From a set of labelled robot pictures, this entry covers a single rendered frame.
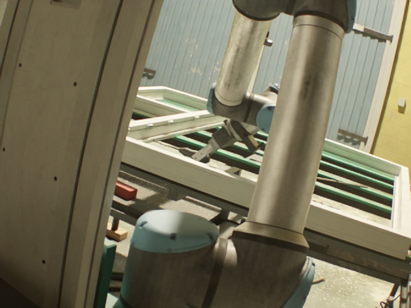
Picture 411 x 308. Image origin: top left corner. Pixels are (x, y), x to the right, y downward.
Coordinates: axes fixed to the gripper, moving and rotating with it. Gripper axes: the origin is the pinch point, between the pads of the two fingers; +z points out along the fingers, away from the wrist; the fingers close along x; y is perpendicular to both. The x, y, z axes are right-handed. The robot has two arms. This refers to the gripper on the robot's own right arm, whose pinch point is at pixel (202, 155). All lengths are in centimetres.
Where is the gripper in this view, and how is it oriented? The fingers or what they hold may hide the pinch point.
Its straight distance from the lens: 187.4
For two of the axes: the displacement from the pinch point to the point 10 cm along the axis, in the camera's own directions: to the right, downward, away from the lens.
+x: -3.2, 0.7, -9.4
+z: -7.6, 5.7, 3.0
